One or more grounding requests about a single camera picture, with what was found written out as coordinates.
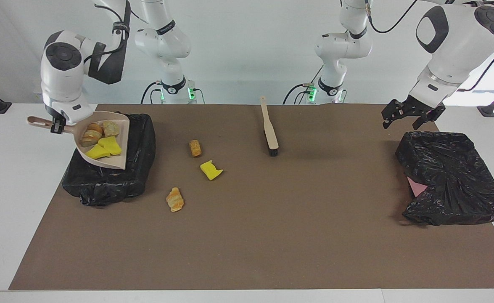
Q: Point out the beige plastic dustpan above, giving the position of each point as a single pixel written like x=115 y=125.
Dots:
x=118 y=122

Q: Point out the yellow blocky sponge piece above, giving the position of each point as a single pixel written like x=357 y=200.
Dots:
x=112 y=145

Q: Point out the yellow sponge with green side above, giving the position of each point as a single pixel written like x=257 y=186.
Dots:
x=96 y=153

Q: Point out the small brown bread roll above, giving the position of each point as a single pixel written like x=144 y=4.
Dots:
x=195 y=148

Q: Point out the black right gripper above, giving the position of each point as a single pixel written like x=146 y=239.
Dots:
x=53 y=114

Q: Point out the pink bin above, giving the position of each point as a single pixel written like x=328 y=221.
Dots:
x=417 y=188

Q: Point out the black bag lined bin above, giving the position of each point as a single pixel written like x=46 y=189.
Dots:
x=112 y=185

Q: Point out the wooden hand brush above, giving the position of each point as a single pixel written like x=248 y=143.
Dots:
x=268 y=126

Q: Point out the black trash bag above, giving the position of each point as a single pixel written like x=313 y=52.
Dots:
x=461 y=181

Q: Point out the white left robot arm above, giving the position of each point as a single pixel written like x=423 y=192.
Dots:
x=453 y=42

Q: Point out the golden croissant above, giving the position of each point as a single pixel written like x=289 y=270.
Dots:
x=175 y=200

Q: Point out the yellow notched sponge piece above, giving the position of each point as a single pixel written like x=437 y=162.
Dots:
x=210 y=170

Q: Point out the brown table mat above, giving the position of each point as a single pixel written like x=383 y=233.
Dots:
x=246 y=252

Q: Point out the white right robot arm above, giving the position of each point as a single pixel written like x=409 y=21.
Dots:
x=62 y=80

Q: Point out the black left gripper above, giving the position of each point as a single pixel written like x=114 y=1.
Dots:
x=413 y=107

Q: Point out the torn bread chunk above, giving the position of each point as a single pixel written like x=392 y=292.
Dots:
x=91 y=134
x=111 y=128

